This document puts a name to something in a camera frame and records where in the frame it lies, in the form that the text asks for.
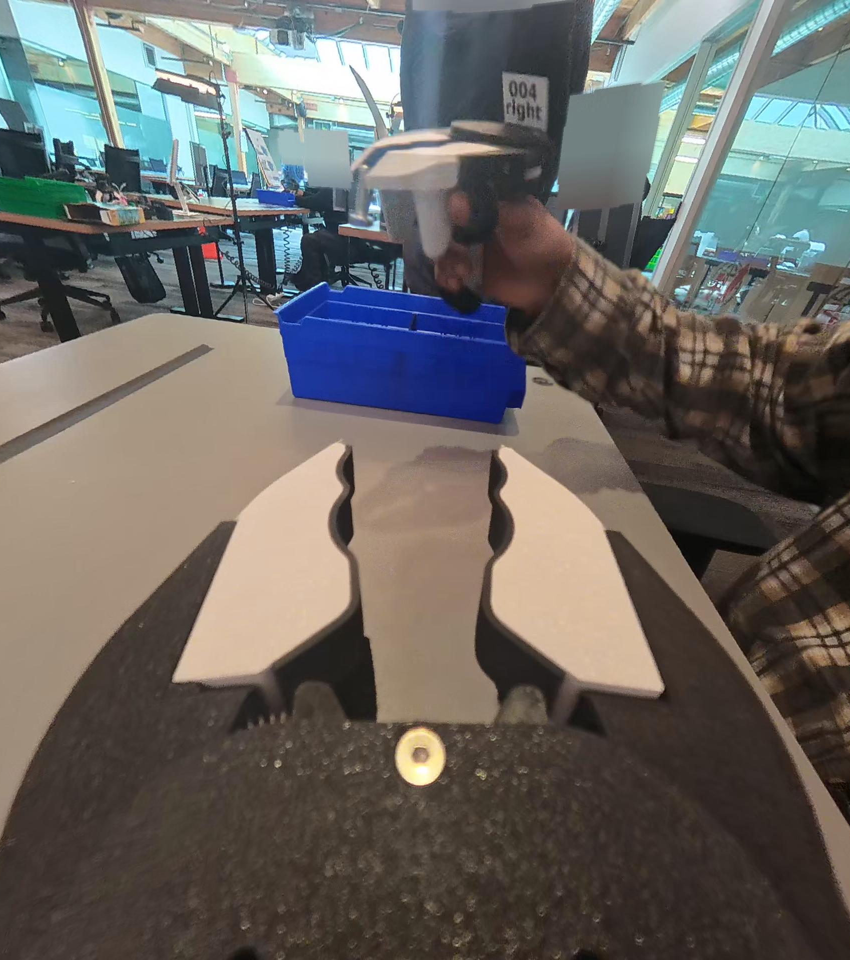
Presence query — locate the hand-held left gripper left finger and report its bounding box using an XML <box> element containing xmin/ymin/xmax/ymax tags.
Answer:
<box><xmin>172</xmin><ymin>441</ymin><xmax>363</xmax><ymax>715</ymax></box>

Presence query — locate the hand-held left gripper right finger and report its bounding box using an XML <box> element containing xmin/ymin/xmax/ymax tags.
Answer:
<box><xmin>486</xmin><ymin>446</ymin><xmax>667</xmax><ymax>723</ymax></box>

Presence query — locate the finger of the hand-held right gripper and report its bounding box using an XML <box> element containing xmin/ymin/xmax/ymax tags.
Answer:
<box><xmin>352</xmin><ymin>150</ymin><xmax>465</xmax><ymax>190</ymax></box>
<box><xmin>365</xmin><ymin>122</ymin><xmax>529</xmax><ymax>160</ymax></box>

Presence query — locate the blue plastic bin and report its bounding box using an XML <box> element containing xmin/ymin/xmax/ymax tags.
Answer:
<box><xmin>277</xmin><ymin>282</ymin><xmax>528</xmax><ymax>426</ymax></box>

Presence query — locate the person's right forearm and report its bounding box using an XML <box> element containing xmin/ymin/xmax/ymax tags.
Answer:
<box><xmin>506</xmin><ymin>238</ymin><xmax>850</xmax><ymax>505</ymax></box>

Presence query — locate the person's right hand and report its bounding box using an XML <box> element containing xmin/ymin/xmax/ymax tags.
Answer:
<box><xmin>434</xmin><ymin>191</ymin><xmax>577</xmax><ymax>315</ymax></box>

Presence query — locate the wooden top office desk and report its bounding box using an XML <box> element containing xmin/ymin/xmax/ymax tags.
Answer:
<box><xmin>203</xmin><ymin>199</ymin><xmax>315</xmax><ymax>298</ymax></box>
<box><xmin>0</xmin><ymin>198</ymin><xmax>240</xmax><ymax>322</ymax></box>

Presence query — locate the black chair armrest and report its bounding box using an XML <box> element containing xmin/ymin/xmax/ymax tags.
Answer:
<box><xmin>638</xmin><ymin>478</ymin><xmax>775</xmax><ymax>580</ymax></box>

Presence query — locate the black ceiling device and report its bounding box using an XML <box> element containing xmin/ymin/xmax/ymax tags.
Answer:
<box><xmin>270</xmin><ymin>10</ymin><xmax>318</xmax><ymax>54</ymax></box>

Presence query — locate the black softbox light stand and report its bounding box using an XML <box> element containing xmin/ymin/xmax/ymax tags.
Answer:
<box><xmin>152</xmin><ymin>67</ymin><xmax>277</xmax><ymax>325</ymax></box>

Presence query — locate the person's plaid shirt torso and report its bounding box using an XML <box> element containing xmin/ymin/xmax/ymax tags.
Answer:
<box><xmin>717</xmin><ymin>450</ymin><xmax>850</xmax><ymax>894</ymax></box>

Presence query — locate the black computer monitor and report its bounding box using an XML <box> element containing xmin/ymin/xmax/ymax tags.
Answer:
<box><xmin>103</xmin><ymin>144</ymin><xmax>144</xmax><ymax>195</ymax></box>
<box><xmin>0</xmin><ymin>123</ymin><xmax>51</xmax><ymax>180</ymax></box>

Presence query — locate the colourful flat box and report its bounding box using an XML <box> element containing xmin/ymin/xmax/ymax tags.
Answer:
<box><xmin>62</xmin><ymin>200</ymin><xmax>147</xmax><ymax>228</ymax></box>

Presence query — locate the black office chair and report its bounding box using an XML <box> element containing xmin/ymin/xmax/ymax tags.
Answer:
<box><xmin>0</xmin><ymin>223</ymin><xmax>123</xmax><ymax>344</ymax></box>

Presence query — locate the green plastic bin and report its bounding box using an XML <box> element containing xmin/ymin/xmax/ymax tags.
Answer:
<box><xmin>0</xmin><ymin>174</ymin><xmax>90</xmax><ymax>221</ymax></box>

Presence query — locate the wooden post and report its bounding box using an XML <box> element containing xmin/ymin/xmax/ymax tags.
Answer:
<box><xmin>70</xmin><ymin>0</ymin><xmax>126</xmax><ymax>153</ymax></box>

